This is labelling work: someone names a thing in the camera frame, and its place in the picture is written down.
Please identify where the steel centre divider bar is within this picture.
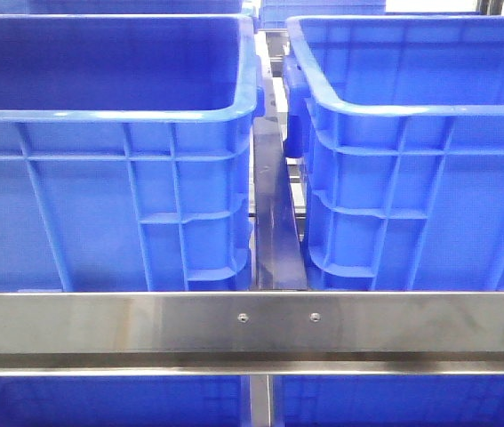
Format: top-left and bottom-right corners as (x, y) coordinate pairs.
(251, 33), (308, 293)

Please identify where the large blue crate left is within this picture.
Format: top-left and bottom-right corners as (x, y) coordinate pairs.
(0, 14), (262, 293)

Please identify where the large blue crate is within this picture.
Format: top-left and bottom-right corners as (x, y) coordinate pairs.
(284, 15), (504, 292)
(0, 14), (262, 293)

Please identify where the large blue crate right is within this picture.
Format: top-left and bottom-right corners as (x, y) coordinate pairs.
(284, 15), (504, 292)

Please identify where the blue crate lower right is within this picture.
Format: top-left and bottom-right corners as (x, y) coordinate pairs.
(275, 375), (504, 426)

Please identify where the blue crate rear right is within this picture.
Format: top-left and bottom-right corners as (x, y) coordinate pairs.
(259, 0), (386, 29)

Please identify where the blue crate lower left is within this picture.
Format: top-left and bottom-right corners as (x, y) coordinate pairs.
(0, 376), (251, 426)

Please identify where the blue crate rear left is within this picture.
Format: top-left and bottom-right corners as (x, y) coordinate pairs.
(0, 0), (256, 16)

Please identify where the stainless steel rack rail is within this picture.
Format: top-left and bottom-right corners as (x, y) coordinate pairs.
(0, 291), (504, 375)

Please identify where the steel vertical rack post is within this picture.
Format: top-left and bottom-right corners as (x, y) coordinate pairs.
(250, 375), (275, 427)

